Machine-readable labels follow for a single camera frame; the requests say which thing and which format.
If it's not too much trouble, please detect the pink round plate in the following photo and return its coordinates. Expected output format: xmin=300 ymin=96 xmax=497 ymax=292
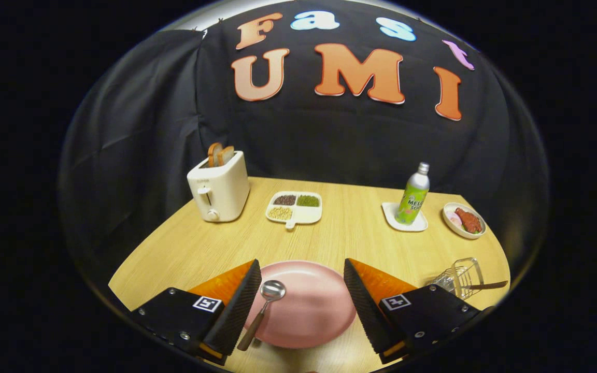
xmin=243 ymin=260 xmax=357 ymax=349

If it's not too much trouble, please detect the brown fried meat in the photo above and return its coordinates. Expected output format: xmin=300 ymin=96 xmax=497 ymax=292
xmin=455 ymin=207 xmax=483 ymax=234

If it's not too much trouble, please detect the wooden handled spoon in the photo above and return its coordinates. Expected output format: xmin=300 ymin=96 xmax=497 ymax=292
xmin=236 ymin=280 xmax=287 ymax=352

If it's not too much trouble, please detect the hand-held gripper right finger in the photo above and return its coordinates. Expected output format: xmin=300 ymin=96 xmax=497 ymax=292
xmin=343 ymin=257 xmax=485 ymax=365

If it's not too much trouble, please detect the white oval food plate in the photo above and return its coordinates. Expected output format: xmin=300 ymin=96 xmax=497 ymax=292
xmin=442 ymin=202 xmax=487 ymax=240

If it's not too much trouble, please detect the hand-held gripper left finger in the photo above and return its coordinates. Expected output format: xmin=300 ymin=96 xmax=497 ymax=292
xmin=129 ymin=259 xmax=263 ymax=366

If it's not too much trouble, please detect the wooden handled fork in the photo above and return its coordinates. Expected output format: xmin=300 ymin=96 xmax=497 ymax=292
xmin=436 ymin=277 xmax=509 ymax=293

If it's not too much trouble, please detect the white toaster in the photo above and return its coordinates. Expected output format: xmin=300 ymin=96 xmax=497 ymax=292
xmin=187 ymin=150 xmax=251 ymax=223

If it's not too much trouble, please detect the white divided bean tray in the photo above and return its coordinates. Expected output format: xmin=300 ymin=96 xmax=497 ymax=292
xmin=265 ymin=191 xmax=323 ymax=230

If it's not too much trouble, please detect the green soda bottle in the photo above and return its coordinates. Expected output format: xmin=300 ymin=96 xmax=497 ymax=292
xmin=395 ymin=162 xmax=431 ymax=225

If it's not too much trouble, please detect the white square coaster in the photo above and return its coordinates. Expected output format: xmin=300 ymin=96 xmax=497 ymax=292
xmin=381 ymin=202 xmax=429 ymax=232

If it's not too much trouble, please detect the metal wire basket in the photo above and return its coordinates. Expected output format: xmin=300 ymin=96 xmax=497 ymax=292
xmin=430 ymin=257 xmax=485 ymax=301

